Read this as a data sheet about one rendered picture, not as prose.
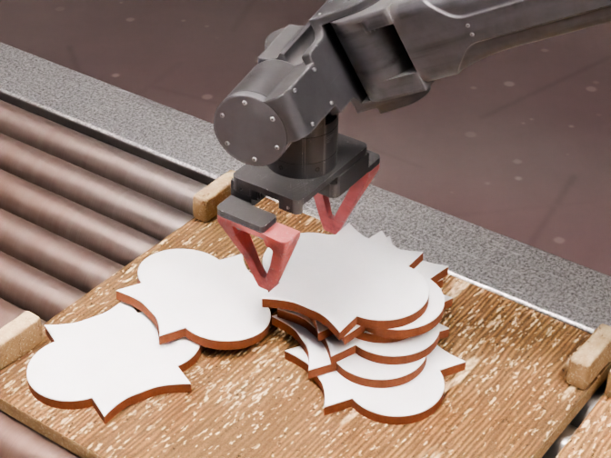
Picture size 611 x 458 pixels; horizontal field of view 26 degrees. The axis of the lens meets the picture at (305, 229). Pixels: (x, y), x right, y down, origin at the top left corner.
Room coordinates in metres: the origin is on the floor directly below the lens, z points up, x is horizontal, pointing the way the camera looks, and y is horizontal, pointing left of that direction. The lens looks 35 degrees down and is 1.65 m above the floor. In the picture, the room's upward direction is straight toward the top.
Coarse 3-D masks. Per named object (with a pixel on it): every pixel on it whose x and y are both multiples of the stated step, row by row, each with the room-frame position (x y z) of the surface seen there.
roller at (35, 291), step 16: (0, 256) 0.98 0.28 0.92; (0, 272) 0.96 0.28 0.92; (16, 272) 0.96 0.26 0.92; (32, 272) 0.96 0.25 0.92; (0, 288) 0.95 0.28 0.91; (16, 288) 0.95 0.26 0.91; (32, 288) 0.94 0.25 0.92; (48, 288) 0.94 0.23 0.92; (64, 288) 0.94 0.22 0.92; (16, 304) 0.94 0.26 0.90; (32, 304) 0.93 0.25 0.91; (48, 304) 0.92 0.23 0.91; (64, 304) 0.92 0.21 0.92; (48, 320) 0.92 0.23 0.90
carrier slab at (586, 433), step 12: (600, 408) 0.76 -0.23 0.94; (588, 420) 0.75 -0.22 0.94; (600, 420) 0.75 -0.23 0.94; (576, 432) 0.74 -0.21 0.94; (588, 432) 0.74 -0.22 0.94; (600, 432) 0.74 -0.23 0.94; (576, 444) 0.72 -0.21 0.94; (588, 444) 0.72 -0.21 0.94; (600, 444) 0.72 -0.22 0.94; (564, 456) 0.71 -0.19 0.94; (576, 456) 0.71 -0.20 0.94; (588, 456) 0.71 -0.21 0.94; (600, 456) 0.71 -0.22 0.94
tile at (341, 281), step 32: (320, 256) 0.88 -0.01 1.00; (352, 256) 0.88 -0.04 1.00; (384, 256) 0.88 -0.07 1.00; (416, 256) 0.88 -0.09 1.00; (288, 288) 0.84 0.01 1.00; (320, 288) 0.84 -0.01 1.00; (352, 288) 0.84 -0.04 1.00; (384, 288) 0.84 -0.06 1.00; (416, 288) 0.84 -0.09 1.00; (320, 320) 0.81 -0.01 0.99; (352, 320) 0.80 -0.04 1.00; (384, 320) 0.80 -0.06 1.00
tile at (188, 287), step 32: (160, 256) 0.94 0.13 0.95; (192, 256) 0.94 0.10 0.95; (128, 288) 0.89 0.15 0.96; (160, 288) 0.89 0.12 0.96; (192, 288) 0.89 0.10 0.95; (224, 288) 0.90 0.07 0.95; (256, 288) 0.90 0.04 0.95; (160, 320) 0.84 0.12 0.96; (192, 320) 0.85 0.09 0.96; (224, 320) 0.85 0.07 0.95; (256, 320) 0.85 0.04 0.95
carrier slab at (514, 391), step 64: (64, 320) 0.87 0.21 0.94; (448, 320) 0.87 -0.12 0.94; (512, 320) 0.87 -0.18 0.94; (0, 384) 0.79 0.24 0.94; (192, 384) 0.79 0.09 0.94; (256, 384) 0.79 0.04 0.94; (448, 384) 0.79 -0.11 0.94; (512, 384) 0.79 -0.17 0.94; (128, 448) 0.72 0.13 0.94; (192, 448) 0.72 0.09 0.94; (256, 448) 0.72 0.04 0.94; (320, 448) 0.72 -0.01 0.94; (384, 448) 0.72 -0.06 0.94; (448, 448) 0.72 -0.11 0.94; (512, 448) 0.72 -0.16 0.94
